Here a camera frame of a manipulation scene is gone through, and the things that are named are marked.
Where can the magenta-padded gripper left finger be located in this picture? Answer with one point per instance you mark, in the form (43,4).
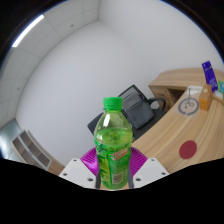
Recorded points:
(77,171)

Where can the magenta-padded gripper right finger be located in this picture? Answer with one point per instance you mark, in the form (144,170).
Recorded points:
(149,171)

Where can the green drink bottle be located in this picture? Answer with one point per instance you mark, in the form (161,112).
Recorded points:
(112,143)

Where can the flat round red coaster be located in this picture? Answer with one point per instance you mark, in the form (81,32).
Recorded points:
(188,149)

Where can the grey-backed office chair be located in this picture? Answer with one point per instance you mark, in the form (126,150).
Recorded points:
(140,108)

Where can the white sheet with circle print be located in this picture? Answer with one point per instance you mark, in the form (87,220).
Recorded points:
(188,106)

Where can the orange-brown box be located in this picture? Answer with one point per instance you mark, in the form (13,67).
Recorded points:
(205,98)

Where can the wooden side desk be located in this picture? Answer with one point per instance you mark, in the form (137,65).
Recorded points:
(173,78)

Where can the purple standing card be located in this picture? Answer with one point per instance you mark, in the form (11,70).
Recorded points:
(210,76)

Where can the ceiling light strip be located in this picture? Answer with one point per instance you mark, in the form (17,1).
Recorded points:
(28,30)

